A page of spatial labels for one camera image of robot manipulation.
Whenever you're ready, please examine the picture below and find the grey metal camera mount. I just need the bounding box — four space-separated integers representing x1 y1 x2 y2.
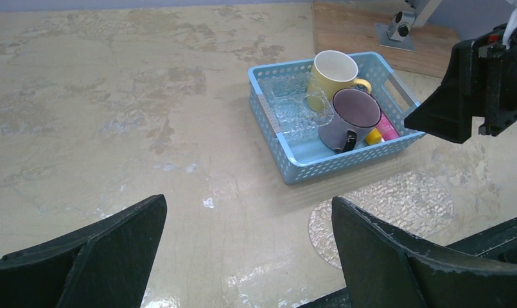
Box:
374 0 442 53

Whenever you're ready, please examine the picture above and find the pink toothpaste tube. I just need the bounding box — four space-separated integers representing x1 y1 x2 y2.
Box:
376 114 399 141

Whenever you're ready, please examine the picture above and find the yellow mug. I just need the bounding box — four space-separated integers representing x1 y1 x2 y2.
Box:
306 50 372 112

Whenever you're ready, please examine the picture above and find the clear textured square dish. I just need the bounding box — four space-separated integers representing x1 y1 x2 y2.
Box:
258 72 334 144

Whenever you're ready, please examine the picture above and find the purple mug black handle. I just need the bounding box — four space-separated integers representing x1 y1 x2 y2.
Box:
318 88 381 154

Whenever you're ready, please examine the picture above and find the textured clear oval tray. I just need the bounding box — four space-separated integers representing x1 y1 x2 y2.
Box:
308 171 454 269

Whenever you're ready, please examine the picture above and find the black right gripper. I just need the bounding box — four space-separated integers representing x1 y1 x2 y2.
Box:
404 24 517 144

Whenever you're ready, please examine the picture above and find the light blue perforated basket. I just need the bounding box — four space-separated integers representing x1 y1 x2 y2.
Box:
248 51 424 185

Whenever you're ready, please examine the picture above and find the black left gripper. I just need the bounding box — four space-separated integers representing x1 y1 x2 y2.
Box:
298 196 517 308

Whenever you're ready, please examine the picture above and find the wooden board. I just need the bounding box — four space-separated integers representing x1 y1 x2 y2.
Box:
311 1 460 78

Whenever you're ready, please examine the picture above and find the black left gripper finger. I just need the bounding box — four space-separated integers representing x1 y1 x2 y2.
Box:
0 194 168 307

